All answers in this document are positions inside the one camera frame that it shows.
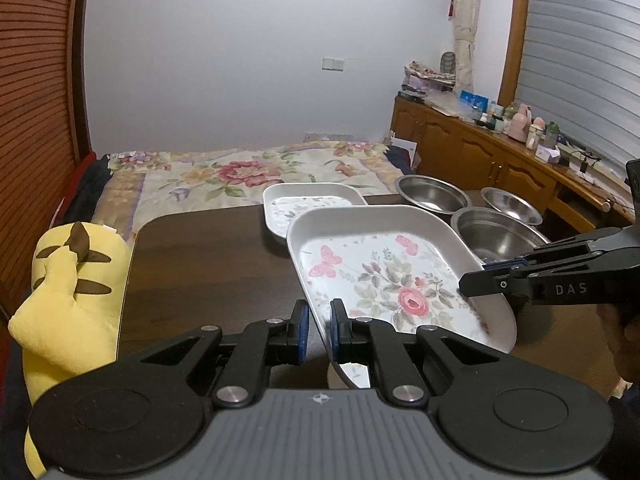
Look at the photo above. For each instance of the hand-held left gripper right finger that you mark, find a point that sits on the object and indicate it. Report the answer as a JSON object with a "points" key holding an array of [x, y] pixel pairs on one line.
{"points": [[344, 335]]}

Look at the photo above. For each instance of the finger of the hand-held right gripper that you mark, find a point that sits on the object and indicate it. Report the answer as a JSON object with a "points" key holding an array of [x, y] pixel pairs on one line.
{"points": [[492, 284], [545, 255]]}

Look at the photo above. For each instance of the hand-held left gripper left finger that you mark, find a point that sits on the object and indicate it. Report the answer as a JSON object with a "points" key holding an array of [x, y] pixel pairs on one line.
{"points": [[301, 332]]}

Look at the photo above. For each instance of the large steel bowl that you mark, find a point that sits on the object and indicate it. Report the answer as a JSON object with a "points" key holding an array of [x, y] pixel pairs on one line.
{"points": [[495, 235]]}

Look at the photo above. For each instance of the shallow wide-rim steel bowl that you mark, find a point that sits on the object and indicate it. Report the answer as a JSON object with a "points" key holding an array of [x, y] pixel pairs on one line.
{"points": [[510, 205]]}

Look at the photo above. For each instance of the white floral plate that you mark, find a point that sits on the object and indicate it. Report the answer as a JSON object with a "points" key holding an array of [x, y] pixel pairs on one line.
{"points": [[350, 372], [300, 205], [380, 280]]}

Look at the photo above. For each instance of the person's right hand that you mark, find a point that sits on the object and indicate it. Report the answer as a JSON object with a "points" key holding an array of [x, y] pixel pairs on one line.
{"points": [[620, 340]]}

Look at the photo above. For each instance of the open wooden drawer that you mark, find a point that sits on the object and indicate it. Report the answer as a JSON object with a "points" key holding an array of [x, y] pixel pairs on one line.
{"points": [[575, 205]]}

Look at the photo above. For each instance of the white tissue box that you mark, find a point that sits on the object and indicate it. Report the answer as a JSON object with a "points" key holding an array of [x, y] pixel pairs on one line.
{"points": [[547, 155]]}

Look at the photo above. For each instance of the deep steel bowl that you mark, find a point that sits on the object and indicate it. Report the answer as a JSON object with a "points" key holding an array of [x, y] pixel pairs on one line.
{"points": [[430, 195]]}

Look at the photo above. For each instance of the wooden cabinet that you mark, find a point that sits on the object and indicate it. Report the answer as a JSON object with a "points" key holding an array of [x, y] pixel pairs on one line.
{"points": [[480, 155]]}

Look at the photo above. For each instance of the green-capped bottle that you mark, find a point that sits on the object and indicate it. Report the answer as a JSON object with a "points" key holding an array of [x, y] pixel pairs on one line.
{"points": [[550, 135]]}

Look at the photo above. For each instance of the white bottle with pink lid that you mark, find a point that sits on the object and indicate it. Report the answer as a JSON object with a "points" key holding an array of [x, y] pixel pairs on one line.
{"points": [[535, 135]]}

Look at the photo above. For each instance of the row of small bottles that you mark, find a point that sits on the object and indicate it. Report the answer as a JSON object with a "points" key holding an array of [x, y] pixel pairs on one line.
{"points": [[497, 117]]}

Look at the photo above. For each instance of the dark blue cloth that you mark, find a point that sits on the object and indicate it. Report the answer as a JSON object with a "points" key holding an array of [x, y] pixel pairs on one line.
{"points": [[402, 160]]}

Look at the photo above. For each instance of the white paper bag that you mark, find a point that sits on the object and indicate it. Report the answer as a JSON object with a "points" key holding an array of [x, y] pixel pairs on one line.
{"points": [[406, 145]]}

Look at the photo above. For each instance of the blue box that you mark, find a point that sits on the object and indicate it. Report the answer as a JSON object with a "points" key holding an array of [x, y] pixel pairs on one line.
{"points": [[472, 100]]}

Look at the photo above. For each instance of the floral bedspread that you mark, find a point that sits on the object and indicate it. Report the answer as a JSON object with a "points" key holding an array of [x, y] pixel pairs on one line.
{"points": [[225, 175]]}

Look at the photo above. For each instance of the clear plastic bag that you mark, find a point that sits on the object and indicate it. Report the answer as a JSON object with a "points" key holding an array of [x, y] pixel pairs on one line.
{"points": [[450, 106]]}

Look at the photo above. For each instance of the grey window blind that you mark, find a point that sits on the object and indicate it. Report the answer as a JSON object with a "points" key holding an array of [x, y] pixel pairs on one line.
{"points": [[575, 60]]}

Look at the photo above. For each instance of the dark flat box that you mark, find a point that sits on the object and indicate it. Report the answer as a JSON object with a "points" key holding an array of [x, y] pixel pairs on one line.
{"points": [[412, 96]]}

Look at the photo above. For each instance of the pile of folded cloths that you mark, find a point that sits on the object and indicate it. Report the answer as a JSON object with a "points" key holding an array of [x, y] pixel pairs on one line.
{"points": [[427, 77]]}

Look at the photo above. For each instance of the grey ribbed object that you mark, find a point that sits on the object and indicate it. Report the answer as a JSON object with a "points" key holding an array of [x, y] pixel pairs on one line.
{"points": [[448, 62]]}

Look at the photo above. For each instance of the cream patterned curtain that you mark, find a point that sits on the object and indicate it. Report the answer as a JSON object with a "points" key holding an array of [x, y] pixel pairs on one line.
{"points": [[465, 35]]}

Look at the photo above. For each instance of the yellow plush toy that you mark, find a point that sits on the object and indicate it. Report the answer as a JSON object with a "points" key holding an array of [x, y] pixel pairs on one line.
{"points": [[65, 310]]}

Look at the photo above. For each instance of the dark navy and red cloth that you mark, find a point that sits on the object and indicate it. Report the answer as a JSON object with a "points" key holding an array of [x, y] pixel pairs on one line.
{"points": [[87, 190]]}

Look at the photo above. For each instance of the red hanging ornament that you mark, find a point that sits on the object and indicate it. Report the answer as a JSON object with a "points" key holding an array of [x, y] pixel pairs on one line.
{"points": [[451, 7]]}

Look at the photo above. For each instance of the slatted wooden door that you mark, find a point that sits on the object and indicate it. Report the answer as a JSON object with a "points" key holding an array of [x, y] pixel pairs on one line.
{"points": [[35, 110]]}

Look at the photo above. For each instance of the wall outlet strip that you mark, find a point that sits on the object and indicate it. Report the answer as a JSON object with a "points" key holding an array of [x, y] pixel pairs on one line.
{"points": [[327, 135]]}

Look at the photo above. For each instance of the white wall switch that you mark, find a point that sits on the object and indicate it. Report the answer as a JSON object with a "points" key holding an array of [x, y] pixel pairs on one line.
{"points": [[333, 63]]}

